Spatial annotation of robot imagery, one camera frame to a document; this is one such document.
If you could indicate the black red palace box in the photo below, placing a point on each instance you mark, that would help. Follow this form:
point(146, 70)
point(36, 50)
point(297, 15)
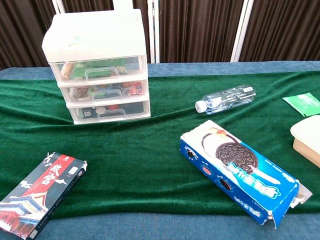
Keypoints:
point(42, 190)

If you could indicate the green velvet cloth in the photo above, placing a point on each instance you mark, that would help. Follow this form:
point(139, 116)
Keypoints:
point(130, 155)

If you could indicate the clear drawer with red snacks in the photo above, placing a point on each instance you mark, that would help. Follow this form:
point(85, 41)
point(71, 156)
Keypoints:
point(112, 99)

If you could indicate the cream lidded container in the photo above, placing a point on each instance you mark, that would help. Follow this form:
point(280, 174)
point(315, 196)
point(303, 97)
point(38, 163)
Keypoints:
point(308, 137)

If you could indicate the blue Oreo cookie box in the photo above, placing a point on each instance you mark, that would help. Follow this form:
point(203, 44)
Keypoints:
point(250, 180)

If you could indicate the black flat item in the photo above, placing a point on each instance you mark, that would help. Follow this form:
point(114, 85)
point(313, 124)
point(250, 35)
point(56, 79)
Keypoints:
point(132, 108)

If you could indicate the red snack packet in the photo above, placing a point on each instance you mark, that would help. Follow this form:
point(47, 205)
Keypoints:
point(135, 88)

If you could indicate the green flat packet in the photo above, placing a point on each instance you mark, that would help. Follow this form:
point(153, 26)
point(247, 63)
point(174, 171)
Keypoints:
point(303, 103)

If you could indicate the clear plastic water bottle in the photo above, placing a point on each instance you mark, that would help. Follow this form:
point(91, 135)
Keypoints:
point(227, 98)

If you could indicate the blue tablecloth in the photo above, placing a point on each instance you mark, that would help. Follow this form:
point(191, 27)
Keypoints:
point(150, 227)

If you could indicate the clear drawer with green packets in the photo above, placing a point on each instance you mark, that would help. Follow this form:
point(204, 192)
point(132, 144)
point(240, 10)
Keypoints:
point(131, 65)

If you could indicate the white plastic drawer unit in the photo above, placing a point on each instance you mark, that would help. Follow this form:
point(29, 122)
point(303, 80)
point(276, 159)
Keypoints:
point(95, 32)

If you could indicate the white frame post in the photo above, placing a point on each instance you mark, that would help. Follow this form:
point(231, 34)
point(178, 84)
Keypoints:
point(122, 4)
point(58, 5)
point(240, 32)
point(153, 32)

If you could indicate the clear drawer with black item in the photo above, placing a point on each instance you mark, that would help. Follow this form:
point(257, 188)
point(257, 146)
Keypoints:
point(136, 111)

